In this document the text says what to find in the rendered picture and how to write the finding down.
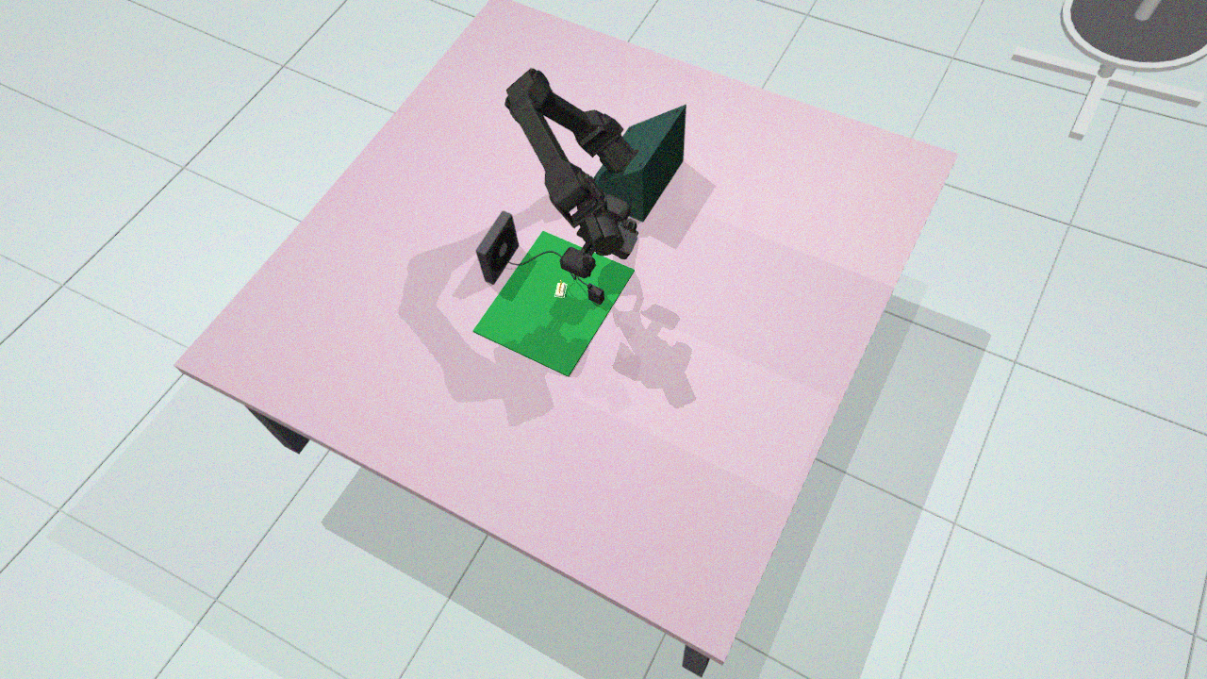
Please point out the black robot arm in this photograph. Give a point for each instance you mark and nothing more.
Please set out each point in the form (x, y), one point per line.
(529, 100)

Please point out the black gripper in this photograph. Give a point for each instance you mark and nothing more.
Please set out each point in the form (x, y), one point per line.
(581, 262)

